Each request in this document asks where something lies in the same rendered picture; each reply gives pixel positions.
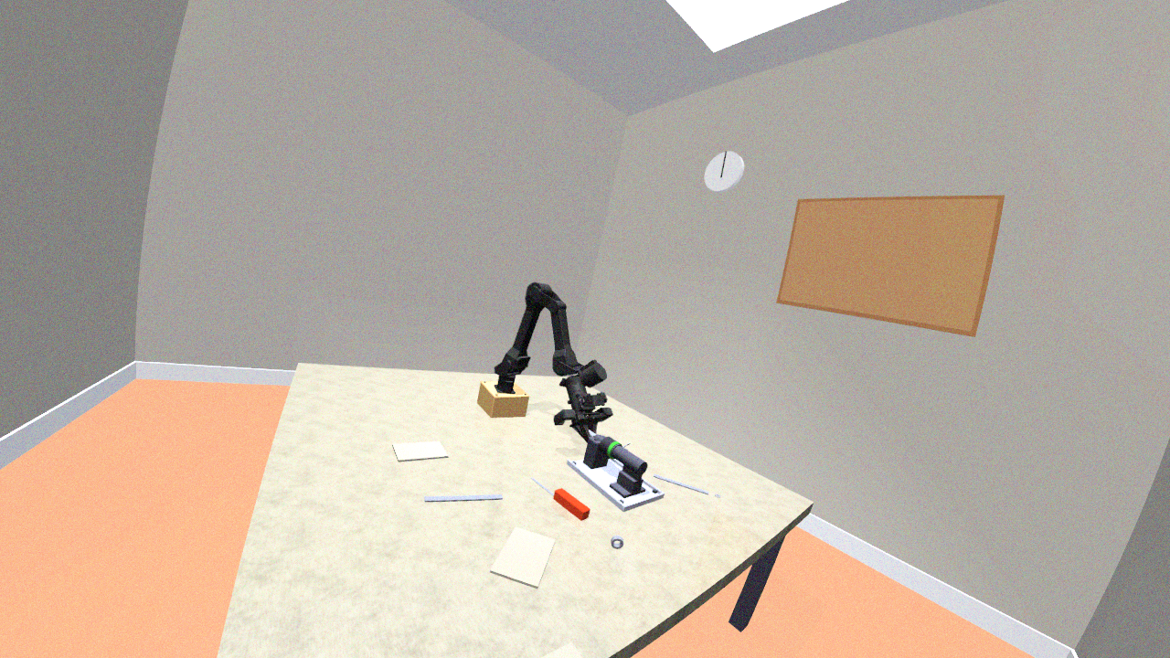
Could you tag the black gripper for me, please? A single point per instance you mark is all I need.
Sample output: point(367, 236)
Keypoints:
point(580, 421)

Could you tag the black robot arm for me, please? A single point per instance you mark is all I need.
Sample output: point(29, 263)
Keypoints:
point(538, 296)

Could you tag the red-handled screwdriver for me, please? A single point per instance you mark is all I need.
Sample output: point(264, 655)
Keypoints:
point(568, 502)

